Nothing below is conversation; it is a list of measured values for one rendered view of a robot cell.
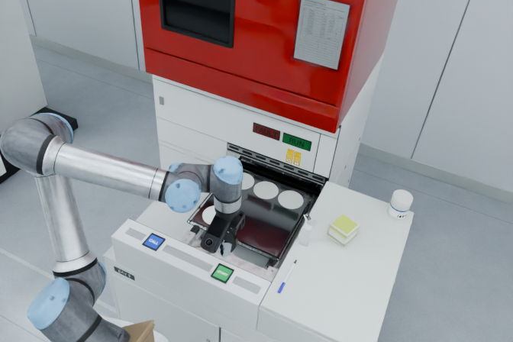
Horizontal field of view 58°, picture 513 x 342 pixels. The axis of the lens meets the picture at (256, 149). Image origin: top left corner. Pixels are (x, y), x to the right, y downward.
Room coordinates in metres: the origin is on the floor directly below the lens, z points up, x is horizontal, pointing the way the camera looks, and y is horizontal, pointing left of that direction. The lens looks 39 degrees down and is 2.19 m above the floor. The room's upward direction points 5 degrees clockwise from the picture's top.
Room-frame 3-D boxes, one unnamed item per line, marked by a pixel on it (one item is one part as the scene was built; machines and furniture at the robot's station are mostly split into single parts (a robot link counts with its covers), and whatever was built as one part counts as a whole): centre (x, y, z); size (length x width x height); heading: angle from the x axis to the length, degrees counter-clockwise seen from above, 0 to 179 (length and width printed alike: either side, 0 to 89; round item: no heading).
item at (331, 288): (0.99, -0.33, 0.89); 0.62 x 0.35 x 0.14; 157
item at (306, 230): (1.04, -0.19, 1.03); 0.06 x 0.04 x 0.13; 157
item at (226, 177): (0.89, 0.07, 1.35); 0.09 x 0.08 x 0.11; 93
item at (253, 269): (0.98, 0.08, 0.87); 0.36 x 0.08 x 0.03; 67
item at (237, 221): (0.90, 0.06, 1.20); 0.09 x 0.08 x 0.12; 159
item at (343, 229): (1.06, -0.32, 1.00); 0.07 x 0.07 x 0.07; 48
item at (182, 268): (0.92, 0.19, 0.89); 0.55 x 0.09 x 0.14; 67
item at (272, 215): (1.23, -0.01, 0.90); 0.34 x 0.34 x 0.01; 67
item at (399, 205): (1.19, -0.54, 1.01); 0.07 x 0.07 x 0.10
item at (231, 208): (0.89, 0.07, 1.28); 0.08 x 0.08 x 0.05
